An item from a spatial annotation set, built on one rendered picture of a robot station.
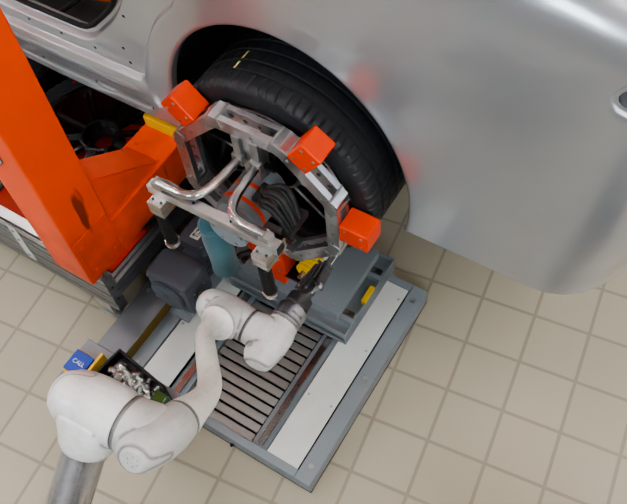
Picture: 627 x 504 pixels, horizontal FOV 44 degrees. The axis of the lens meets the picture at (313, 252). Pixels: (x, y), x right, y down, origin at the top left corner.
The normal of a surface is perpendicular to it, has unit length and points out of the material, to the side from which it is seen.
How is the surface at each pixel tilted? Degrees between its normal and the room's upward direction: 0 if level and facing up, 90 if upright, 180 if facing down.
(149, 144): 0
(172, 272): 0
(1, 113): 90
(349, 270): 0
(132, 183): 90
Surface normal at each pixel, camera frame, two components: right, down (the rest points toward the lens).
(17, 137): 0.85, 0.41
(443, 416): -0.07, -0.54
